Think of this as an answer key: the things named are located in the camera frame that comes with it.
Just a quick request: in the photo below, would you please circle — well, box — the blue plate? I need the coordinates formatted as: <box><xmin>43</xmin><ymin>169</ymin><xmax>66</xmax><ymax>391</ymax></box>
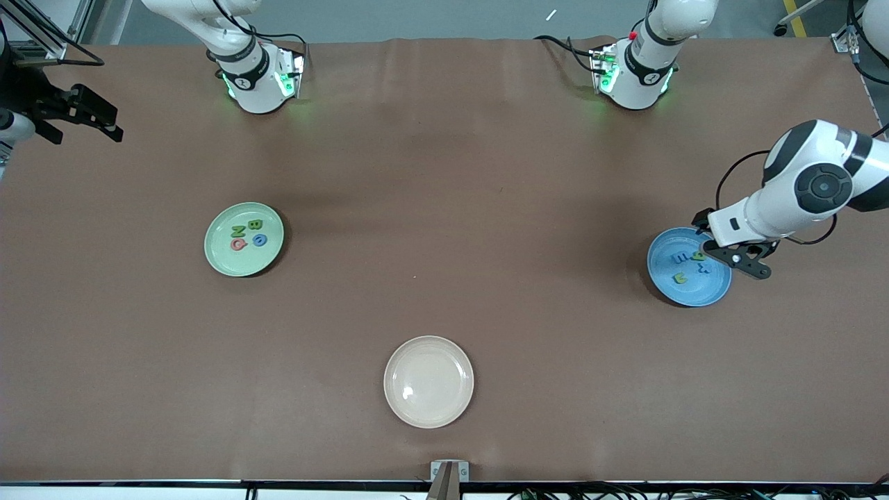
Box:
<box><xmin>647</xmin><ymin>227</ymin><xmax>733</xmax><ymax>308</ymax></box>

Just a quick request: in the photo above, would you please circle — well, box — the light green plate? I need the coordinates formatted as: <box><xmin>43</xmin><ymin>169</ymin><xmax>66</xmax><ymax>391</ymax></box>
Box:
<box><xmin>204</xmin><ymin>202</ymin><xmax>285</xmax><ymax>278</ymax></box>

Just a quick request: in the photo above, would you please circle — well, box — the brown table cover mat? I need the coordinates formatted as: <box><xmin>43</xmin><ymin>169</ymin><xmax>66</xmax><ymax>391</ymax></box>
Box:
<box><xmin>0</xmin><ymin>36</ymin><xmax>889</xmax><ymax>483</ymax></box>

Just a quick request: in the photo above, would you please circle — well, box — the cream plate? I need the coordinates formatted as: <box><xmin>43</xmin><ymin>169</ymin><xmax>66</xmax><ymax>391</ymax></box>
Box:
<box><xmin>383</xmin><ymin>335</ymin><xmax>475</xmax><ymax>429</ymax></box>

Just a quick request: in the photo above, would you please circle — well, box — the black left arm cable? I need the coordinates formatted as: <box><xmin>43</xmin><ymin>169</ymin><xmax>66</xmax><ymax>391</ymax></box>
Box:
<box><xmin>715</xmin><ymin>0</ymin><xmax>889</xmax><ymax>245</ymax></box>

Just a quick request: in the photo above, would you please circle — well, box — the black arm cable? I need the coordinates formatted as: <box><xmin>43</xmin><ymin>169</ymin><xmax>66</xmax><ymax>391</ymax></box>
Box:
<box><xmin>0</xmin><ymin>14</ymin><xmax>106</xmax><ymax>68</ymax></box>
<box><xmin>715</xmin><ymin>0</ymin><xmax>889</xmax><ymax>245</ymax></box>

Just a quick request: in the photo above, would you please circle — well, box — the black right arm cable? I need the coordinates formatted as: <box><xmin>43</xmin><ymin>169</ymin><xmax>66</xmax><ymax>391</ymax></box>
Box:
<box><xmin>0</xmin><ymin>14</ymin><xmax>106</xmax><ymax>68</ymax></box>

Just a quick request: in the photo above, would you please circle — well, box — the aluminium frame profile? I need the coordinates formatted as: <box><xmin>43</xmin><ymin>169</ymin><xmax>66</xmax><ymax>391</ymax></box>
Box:
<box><xmin>830</xmin><ymin>21</ymin><xmax>863</xmax><ymax>54</ymax></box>
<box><xmin>0</xmin><ymin>0</ymin><xmax>94</xmax><ymax>62</ymax></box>

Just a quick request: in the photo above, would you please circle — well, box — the black right base cable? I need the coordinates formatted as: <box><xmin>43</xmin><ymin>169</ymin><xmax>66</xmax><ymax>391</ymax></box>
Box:
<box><xmin>247</xmin><ymin>24</ymin><xmax>308</xmax><ymax>60</ymax></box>

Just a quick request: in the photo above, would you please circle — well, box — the black base cable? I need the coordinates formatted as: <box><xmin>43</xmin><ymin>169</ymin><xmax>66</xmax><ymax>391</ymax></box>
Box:
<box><xmin>247</xmin><ymin>24</ymin><xmax>308</xmax><ymax>60</ymax></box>
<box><xmin>533</xmin><ymin>35</ymin><xmax>599</xmax><ymax>74</ymax></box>

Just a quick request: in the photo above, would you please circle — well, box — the black left base cable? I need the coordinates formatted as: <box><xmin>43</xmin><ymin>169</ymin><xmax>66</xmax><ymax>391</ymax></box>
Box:
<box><xmin>533</xmin><ymin>35</ymin><xmax>599</xmax><ymax>74</ymax></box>

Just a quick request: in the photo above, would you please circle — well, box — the tangled black cable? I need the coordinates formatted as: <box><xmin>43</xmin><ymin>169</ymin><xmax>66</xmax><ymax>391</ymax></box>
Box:
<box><xmin>507</xmin><ymin>483</ymin><xmax>889</xmax><ymax>500</ymax></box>

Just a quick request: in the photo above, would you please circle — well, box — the grey metal bracket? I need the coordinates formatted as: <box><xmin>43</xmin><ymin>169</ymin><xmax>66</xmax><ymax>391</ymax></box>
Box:
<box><xmin>426</xmin><ymin>460</ymin><xmax>470</xmax><ymax>500</ymax></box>

